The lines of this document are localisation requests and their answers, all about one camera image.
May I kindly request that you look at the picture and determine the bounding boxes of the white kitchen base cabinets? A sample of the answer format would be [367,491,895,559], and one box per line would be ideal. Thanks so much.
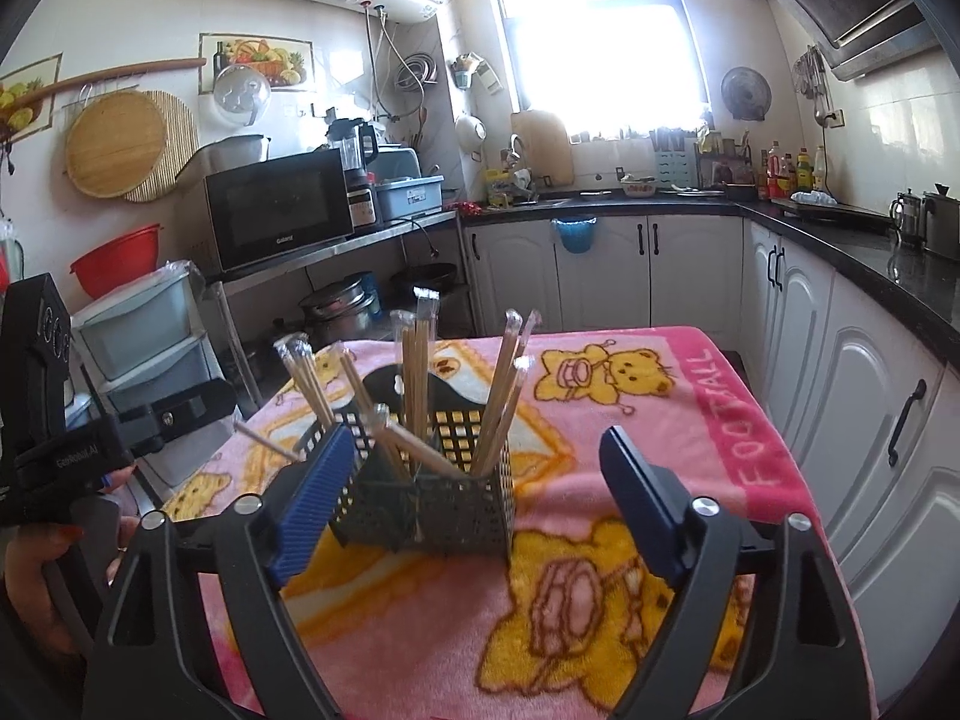
[462,213,958,717]

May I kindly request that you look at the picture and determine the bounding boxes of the person's left hand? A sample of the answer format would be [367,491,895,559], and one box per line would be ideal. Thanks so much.
[0,463,140,662]

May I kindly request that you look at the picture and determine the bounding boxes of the grey plastic drawer unit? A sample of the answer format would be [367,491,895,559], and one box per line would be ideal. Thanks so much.
[70,260,243,467]

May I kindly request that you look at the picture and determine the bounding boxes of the red plastic basin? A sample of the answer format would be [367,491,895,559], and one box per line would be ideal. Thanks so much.
[70,224,161,299]

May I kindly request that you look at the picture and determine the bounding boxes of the pink bear-print blanket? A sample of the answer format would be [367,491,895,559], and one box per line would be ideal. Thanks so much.
[159,325,879,720]

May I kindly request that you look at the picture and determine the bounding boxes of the stainless steel pots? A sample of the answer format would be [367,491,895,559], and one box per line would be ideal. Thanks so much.
[299,271,382,344]

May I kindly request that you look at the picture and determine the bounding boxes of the black microwave oven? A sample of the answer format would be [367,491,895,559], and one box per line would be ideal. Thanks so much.
[205,149,353,275]

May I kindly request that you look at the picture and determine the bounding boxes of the round wooden cutting board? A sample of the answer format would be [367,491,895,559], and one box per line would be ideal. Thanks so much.
[65,91,199,203]

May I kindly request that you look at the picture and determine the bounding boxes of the black plastic utensil basket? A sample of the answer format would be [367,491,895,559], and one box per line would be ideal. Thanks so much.
[280,348,514,559]

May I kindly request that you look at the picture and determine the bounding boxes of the black blender jug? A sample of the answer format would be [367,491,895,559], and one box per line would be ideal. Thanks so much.
[327,117,379,171]

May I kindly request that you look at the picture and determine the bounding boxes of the grey dish tub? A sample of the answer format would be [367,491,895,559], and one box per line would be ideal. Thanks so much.
[374,176,444,223]

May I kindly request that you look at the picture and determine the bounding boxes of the metal kettle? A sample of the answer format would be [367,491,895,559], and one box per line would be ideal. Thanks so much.
[890,184,960,262]

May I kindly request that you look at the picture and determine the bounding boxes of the blue hanging bin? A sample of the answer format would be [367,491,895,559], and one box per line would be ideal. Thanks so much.
[551,216,599,255]

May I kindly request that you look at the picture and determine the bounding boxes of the condiment bottles group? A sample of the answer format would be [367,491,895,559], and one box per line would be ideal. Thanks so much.
[761,140,825,200]

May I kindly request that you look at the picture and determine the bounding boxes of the black range hood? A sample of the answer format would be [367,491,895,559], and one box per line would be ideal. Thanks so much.
[737,0,947,82]

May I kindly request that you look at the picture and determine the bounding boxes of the fruit picture on wall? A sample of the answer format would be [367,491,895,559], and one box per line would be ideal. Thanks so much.
[199,32,314,94]

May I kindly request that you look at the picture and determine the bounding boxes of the wall ventilation fan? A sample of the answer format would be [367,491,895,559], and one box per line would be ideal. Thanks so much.
[721,67,773,122]

